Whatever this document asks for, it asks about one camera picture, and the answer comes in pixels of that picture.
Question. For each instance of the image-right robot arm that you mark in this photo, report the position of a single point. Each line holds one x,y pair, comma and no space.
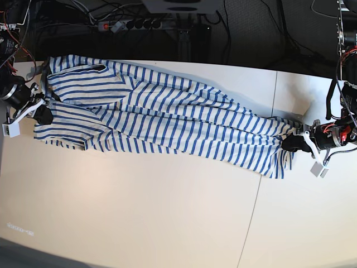
341,97

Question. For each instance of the image-left arm gripper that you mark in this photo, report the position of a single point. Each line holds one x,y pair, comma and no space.
22,100

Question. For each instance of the image-left robot arm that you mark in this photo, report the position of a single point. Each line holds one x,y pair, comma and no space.
15,22

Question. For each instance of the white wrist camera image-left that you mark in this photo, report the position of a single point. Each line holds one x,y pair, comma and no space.
11,130

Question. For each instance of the image-right arm gripper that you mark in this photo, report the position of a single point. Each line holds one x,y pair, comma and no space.
319,139

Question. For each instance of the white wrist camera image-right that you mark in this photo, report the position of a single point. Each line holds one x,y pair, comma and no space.
319,170

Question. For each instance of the black power strip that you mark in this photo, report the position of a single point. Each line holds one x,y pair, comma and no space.
130,25

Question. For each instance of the blue white striped T-shirt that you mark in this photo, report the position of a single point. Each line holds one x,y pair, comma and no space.
111,106

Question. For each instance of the grey table leg post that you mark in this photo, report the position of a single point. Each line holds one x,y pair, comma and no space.
184,46

